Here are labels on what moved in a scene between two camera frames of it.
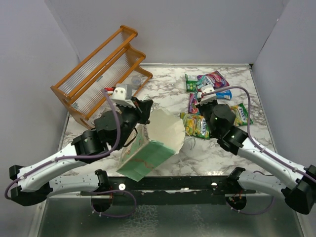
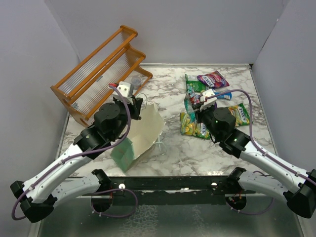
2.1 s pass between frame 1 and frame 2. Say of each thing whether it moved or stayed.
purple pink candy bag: stayed
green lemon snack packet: stayed
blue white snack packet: stayed
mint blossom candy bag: moved
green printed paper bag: moved
